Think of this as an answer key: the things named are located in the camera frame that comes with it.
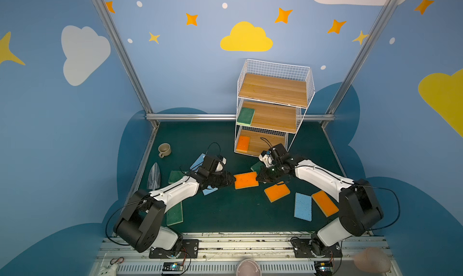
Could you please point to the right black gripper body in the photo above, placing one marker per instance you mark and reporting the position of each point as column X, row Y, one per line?
column 268, row 175

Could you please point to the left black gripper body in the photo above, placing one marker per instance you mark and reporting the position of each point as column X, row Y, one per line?
column 222, row 178

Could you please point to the orange sponge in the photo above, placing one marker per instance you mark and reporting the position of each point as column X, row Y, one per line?
column 326, row 205
column 277, row 191
column 246, row 180
column 243, row 144

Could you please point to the green sponge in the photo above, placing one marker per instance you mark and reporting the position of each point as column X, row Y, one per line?
column 257, row 167
column 175, row 176
column 174, row 215

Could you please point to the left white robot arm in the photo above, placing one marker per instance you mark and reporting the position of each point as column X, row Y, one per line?
column 140, row 222

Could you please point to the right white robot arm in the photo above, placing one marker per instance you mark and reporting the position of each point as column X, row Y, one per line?
column 359, row 208

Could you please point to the blue sponge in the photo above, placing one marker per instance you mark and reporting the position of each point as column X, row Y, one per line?
column 198, row 162
column 303, row 207
column 208, row 190

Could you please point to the beige ceramic mug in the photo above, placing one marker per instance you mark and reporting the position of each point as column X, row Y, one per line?
column 164, row 150

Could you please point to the blue sponge right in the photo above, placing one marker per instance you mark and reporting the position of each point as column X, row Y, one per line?
column 303, row 207

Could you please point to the grey metal garden trowel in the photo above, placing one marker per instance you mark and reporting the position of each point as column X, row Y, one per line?
column 154, row 178

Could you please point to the left green circuit board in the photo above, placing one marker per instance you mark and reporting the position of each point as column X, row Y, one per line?
column 172, row 267

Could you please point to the green circuit board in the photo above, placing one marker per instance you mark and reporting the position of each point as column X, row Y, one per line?
column 323, row 269
column 172, row 267

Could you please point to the right green circuit board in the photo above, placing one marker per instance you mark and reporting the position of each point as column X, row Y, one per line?
column 323, row 269

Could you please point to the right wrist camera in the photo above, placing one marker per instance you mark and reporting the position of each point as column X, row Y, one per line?
column 266, row 158

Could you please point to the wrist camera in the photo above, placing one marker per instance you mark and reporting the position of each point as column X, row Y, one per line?
column 218, row 164
column 266, row 158

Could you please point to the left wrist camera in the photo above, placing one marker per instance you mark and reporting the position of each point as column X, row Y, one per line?
column 218, row 164

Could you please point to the white wire wooden shelf rack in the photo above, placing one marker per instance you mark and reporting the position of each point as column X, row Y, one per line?
column 281, row 95

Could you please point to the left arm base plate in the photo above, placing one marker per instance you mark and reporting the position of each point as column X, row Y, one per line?
column 182, row 248

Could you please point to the aluminium front rail frame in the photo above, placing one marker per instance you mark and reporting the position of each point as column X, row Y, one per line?
column 221, row 253

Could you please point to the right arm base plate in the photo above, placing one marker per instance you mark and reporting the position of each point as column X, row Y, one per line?
column 309, row 248

